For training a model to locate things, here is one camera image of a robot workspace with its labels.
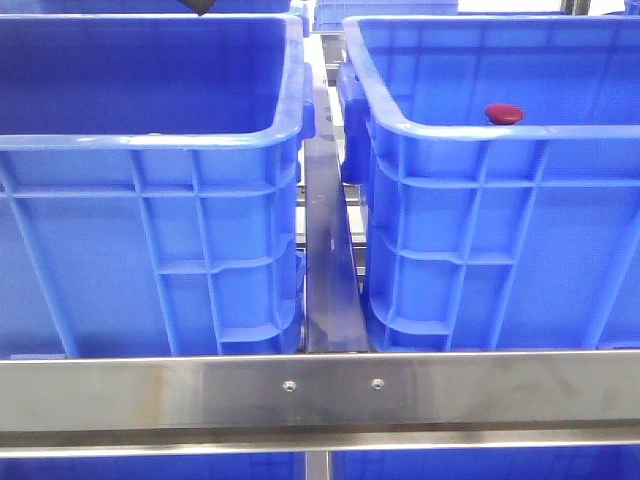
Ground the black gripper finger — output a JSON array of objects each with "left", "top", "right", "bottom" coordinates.
[{"left": 180, "top": 0, "right": 216, "bottom": 16}]

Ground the red mushroom push button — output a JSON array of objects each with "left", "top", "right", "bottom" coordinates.
[{"left": 485, "top": 103, "right": 525, "bottom": 126}]

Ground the rear right blue crate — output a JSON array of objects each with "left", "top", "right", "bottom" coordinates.
[{"left": 313, "top": 0, "right": 459, "bottom": 32}]

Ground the left blue plastic crate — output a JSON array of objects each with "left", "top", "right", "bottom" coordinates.
[{"left": 1, "top": 14, "right": 315, "bottom": 360}]

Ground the blue plastic crate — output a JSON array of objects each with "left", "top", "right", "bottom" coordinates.
[
  {"left": 343, "top": 15, "right": 639, "bottom": 352},
  {"left": 1, "top": 14, "right": 315, "bottom": 360}
]

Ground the rear left blue crate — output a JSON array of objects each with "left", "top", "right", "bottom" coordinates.
[{"left": 15, "top": 0, "right": 309, "bottom": 37}]

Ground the steel centre divider bar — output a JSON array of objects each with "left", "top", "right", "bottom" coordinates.
[{"left": 304, "top": 35, "right": 368, "bottom": 353}]

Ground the right blue plastic crate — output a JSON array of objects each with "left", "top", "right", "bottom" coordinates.
[{"left": 343, "top": 15, "right": 639, "bottom": 352}]

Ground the lower left blue crate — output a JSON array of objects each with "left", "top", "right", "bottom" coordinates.
[{"left": 1, "top": 453, "right": 305, "bottom": 479}]

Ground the lower right blue crate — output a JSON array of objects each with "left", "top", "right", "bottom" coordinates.
[{"left": 333, "top": 445, "right": 639, "bottom": 479}]

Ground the left rail screw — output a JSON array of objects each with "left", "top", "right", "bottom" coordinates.
[{"left": 282, "top": 380, "right": 297, "bottom": 393}]

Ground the rail screw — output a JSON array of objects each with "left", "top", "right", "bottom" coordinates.
[
  {"left": 370, "top": 378, "right": 385, "bottom": 391},
  {"left": 282, "top": 380, "right": 297, "bottom": 393}
]

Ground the right rail screw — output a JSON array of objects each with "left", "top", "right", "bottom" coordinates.
[{"left": 370, "top": 378, "right": 385, "bottom": 391}]

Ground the steel front rack rail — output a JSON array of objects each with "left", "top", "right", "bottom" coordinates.
[{"left": 1, "top": 350, "right": 639, "bottom": 458}]

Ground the steel vertical rack post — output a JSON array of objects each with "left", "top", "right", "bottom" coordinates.
[{"left": 305, "top": 451, "right": 333, "bottom": 480}]

